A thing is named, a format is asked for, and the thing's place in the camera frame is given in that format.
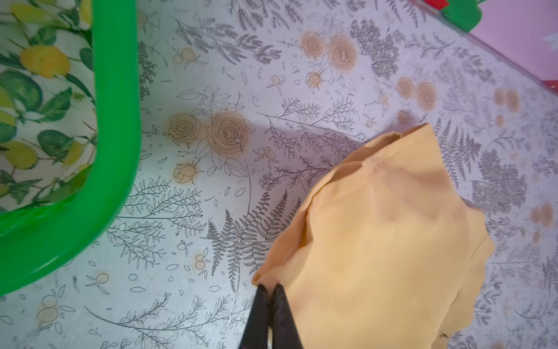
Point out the lemon print skirt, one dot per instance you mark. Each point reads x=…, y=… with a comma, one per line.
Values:
x=48, y=107

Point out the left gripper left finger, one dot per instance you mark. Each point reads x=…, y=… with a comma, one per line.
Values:
x=255, y=335

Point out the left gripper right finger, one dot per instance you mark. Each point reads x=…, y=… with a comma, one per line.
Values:
x=284, y=332

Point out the tan yellow skirt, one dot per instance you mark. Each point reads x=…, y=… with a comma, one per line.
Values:
x=383, y=252

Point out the green plastic basket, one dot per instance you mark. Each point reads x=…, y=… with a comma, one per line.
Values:
x=37, y=241

